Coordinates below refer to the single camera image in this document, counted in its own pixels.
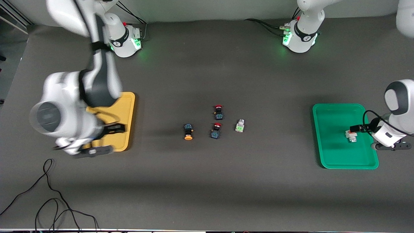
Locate yellow plastic tray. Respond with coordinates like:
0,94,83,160
85,92,136,152

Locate green plastic tray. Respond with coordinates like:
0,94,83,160
312,103,379,170

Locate thin black loose cable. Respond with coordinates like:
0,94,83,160
0,158,99,232

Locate black right arm base cables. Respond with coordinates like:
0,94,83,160
118,2,148,42

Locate black arm base cables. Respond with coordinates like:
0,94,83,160
118,2,148,42
244,6,303,37

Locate black left arm base cables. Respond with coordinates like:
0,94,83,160
244,6,303,37

